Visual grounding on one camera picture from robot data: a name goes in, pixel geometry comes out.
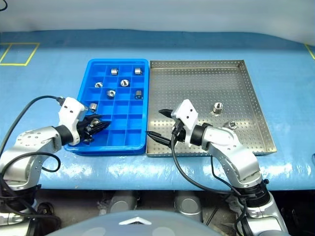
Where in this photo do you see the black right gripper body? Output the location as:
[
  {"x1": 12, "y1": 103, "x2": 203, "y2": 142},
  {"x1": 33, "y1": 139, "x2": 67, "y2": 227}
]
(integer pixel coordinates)
[{"x1": 172, "y1": 119, "x2": 187, "y2": 144}]

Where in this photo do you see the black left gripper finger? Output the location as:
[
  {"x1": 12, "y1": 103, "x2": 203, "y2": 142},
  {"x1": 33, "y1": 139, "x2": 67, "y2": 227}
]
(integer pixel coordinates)
[
  {"x1": 84, "y1": 114, "x2": 103, "y2": 123},
  {"x1": 88, "y1": 121, "x2": 111, "y2": 136}
]

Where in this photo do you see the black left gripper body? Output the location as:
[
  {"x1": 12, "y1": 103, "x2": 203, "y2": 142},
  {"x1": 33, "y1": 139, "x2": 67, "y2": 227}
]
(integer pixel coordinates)
[{"x1": 77, "y1": 118, "x2": 96, "y2": 145}]

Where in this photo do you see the blue compartment plastic tray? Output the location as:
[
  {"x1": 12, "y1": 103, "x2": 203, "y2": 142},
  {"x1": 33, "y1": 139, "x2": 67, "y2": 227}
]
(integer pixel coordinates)
[{"x1": 63, "y1": 58, "x2": 150, "y2": 156}]

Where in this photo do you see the perforated steel tray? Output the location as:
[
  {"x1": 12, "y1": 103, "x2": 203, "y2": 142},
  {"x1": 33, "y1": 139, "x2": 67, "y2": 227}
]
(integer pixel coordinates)
[{"x1": 146, "y1": 59, "x2": 278, "y2": 158}]

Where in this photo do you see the grey round cylinder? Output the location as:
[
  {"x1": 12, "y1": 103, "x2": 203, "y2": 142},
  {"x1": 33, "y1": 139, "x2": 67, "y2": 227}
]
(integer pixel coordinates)
[
  {"x1": 107, "y1": 191, "x2": 137, "y2": 215},
  {"x1": 174, "y1": 191, "x2": 203, "y2": 223}
]

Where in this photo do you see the black round knob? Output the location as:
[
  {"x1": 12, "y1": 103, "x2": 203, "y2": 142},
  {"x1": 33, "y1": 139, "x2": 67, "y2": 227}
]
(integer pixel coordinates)
[{"x1": 36, "y1": 201, "x2": 54, "y2": 218}]

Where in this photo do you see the grey robot torso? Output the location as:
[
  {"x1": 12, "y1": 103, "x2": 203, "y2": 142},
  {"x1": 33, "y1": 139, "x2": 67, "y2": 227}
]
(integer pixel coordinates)
[{"x1": 48, "y1": 209, "x2": 219, "y2": 236}]

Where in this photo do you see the yellow tape corner mark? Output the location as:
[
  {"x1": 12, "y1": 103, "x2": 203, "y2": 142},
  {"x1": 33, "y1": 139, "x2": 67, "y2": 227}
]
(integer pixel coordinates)
[{"x1": 304, "y1": 43, "x2": 315, "y2": 60}]

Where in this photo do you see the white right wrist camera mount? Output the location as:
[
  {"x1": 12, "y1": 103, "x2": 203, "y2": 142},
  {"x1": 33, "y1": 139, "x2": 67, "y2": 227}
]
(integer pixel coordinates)
[{"x1": 171, "y1": 99, "x2": 199, "y2": 148}]

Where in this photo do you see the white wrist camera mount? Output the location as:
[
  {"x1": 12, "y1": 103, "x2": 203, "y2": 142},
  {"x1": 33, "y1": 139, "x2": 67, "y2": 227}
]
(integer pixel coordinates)
[
  {"x1": 58, "y1": 97, "x2": 89, "y2": 146},
  {"x1": 171, "y1": 99, "x2": 199, "y2": 148}
]

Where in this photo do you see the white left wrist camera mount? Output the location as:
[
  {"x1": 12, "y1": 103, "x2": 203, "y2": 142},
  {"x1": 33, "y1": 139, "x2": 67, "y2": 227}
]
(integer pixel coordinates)
[{"x1": 58, "y1": 97, "x2": 89, "y2": 146}]

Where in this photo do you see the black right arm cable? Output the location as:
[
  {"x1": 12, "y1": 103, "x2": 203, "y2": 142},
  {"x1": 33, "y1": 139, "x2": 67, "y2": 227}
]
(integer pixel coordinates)
[{"x1": 171, "y1": 122, "x2": 250, "y2": 233}]

